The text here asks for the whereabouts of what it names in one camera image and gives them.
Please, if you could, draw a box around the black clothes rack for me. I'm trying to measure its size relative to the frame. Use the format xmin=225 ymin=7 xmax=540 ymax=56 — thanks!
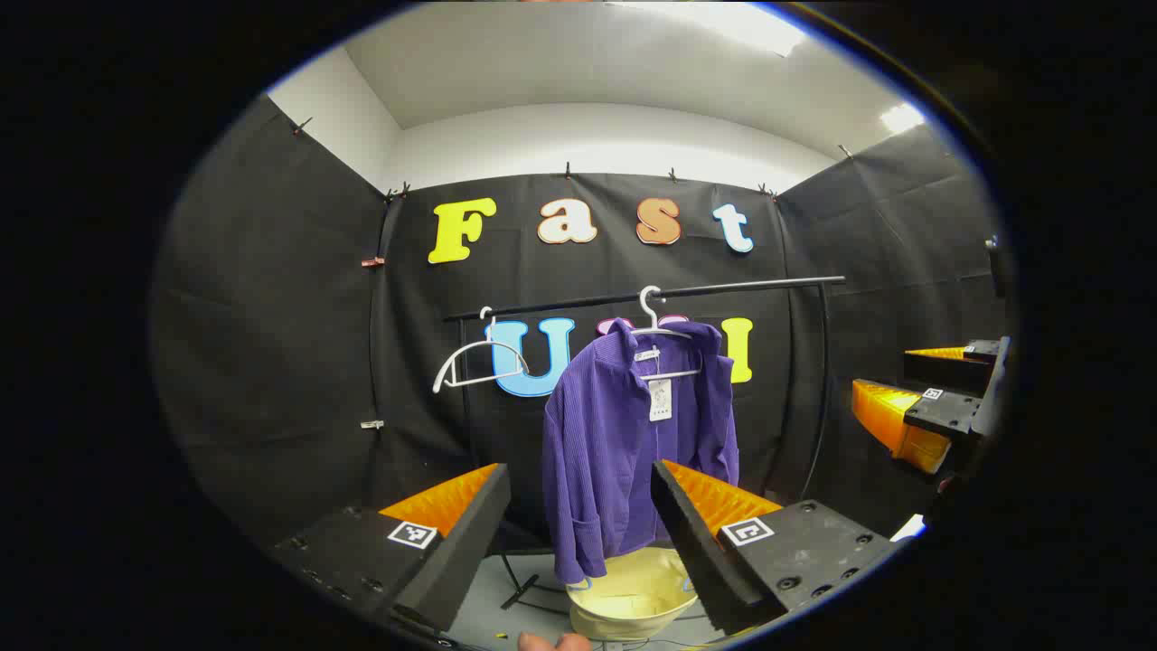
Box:
xmin=443 ymin=275 xmax=848 ymax=611

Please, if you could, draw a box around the row of black backdrop clips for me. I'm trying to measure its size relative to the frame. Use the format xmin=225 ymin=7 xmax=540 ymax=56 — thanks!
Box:
xmin=291 ymin=116 xmax=855 ymax=203

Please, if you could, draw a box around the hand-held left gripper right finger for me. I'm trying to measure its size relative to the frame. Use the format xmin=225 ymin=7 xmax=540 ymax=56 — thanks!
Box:
xmin=651 ymin=458 xmax=903 ymax=636

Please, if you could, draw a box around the cream fabric laundry hamper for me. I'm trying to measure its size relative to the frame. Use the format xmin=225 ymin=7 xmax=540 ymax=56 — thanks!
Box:
xmin=566 ymin=545 xmax=699 ymax=643

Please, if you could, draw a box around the purple ribbed shirt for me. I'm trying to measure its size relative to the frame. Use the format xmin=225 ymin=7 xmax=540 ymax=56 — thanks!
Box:
xmin=541 ymin=316 xmax=742 ymax=586

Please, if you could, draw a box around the black stand clamp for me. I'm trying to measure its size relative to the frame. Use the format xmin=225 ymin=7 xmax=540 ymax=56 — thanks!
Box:
xmin=985 ymin=233 xmax=1010 ymax=299

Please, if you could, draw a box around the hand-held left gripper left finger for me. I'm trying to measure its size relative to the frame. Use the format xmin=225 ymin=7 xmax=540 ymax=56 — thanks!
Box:
xmin=269 ymin=463 xmax=513 ymax=647

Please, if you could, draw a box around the white plastic hanger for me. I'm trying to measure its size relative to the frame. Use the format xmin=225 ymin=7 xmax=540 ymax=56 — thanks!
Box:
xmin=628 ymin=285 xmax=704 ymax=381
xmin=432 ymin=306 xmax=532 ymax=394

